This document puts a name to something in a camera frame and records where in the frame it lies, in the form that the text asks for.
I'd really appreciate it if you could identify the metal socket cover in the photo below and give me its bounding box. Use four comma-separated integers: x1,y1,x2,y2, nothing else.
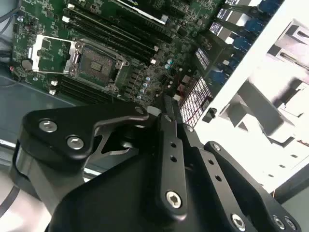
28,34,79,75

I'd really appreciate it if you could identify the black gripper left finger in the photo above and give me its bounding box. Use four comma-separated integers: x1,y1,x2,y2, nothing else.
22,94,190,221

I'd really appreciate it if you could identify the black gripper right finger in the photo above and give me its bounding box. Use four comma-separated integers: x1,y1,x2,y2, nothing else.
171,99,302,232

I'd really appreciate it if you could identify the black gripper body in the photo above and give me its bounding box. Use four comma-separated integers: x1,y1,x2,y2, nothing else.
50,123,229,232

